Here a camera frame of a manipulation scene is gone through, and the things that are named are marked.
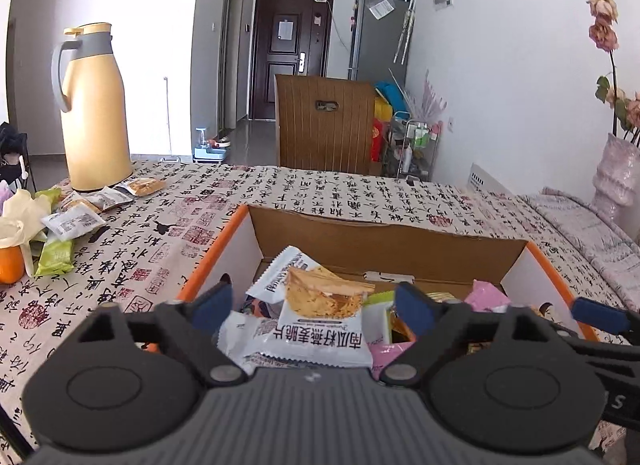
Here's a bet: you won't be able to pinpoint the blue bag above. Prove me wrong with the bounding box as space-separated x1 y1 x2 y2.
376 80 409 112

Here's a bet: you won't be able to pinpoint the red gift box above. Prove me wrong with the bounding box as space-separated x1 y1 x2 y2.
371 118 389 162

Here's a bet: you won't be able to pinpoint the grey patterned cloth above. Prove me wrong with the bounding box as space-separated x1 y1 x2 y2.
520 188 640 317

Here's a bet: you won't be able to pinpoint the cracker print snack packet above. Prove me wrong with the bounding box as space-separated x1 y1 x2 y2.
277 265 376 367
116 178 166 198

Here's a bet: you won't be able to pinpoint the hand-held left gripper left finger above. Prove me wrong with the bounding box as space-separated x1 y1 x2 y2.
75 281 251 389

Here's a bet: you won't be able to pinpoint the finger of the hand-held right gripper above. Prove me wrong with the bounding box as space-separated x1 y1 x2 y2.
570 296 640 346

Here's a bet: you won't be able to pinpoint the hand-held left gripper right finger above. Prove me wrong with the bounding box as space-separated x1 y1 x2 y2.
380 281 568 389

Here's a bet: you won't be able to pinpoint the dried rose bouquet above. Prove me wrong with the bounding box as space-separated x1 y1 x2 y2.
587 0 640 147

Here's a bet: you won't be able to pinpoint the wooden chair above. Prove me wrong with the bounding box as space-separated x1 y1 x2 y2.
275 74 377 176

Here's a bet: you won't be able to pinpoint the small green snack packet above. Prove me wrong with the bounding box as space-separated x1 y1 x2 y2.
34 237 76 277

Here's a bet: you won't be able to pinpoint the black bag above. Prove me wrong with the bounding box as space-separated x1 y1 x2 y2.
0 121 34 191

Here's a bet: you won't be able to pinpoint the white interior door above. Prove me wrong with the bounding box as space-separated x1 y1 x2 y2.
218 0 246 132

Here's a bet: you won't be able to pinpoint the dark entrance door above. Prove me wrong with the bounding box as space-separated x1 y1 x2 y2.
250 0 333 123

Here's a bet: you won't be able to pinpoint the white folded umbrella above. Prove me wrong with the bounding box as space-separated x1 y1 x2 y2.
394 0 416 65

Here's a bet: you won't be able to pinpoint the lavender dried flowers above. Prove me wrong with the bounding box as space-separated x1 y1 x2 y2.
405 70 449 124

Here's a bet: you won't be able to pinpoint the yellow thermos jug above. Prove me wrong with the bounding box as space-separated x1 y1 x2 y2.
51 22 133 192

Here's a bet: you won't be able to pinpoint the pink textured vase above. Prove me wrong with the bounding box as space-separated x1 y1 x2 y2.
591 132 640 239

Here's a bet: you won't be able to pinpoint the orange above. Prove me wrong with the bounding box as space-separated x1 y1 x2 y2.
0 244 25 284

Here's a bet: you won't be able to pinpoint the grey refrigerator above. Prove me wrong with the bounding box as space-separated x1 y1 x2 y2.
348 0 416 87

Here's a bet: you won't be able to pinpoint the pile of snack packets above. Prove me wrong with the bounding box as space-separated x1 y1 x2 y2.
217 245 581 381

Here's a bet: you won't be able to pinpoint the white printed snack packet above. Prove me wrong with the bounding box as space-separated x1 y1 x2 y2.
41 209 106 242

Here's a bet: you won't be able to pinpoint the wire rack cart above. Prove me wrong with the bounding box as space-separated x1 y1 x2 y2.
387 115 441 181

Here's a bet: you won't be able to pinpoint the orange-red cardboard box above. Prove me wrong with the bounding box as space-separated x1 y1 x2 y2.
175 204 593 348

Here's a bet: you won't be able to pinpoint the white wall heater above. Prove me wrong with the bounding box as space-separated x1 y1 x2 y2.
470 162 521 195

